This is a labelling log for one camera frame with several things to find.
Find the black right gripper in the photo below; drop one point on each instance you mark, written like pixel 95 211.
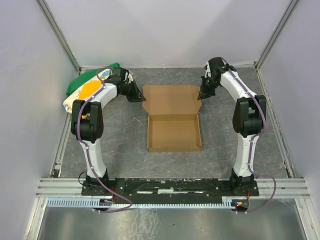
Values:
pixel 207 85

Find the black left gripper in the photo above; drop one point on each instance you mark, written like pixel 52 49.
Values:
pixel 131 91

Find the brown cardboard box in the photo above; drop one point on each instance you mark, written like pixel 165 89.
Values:
pixel 173 118

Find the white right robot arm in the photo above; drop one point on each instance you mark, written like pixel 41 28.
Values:
pixel 249 116

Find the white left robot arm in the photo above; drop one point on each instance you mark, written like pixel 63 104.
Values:
pixel 87 122

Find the green yellow white cloth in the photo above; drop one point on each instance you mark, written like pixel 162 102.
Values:
pixel 88 83

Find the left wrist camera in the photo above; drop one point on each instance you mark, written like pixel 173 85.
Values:
pixel 119 74

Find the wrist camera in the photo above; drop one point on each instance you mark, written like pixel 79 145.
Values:
pixel 119 74
pixel 214 67

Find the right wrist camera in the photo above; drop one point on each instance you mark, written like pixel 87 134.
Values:
pixel 214 67

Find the light blue slotted cable duct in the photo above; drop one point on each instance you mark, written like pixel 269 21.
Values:
pixel 64 202

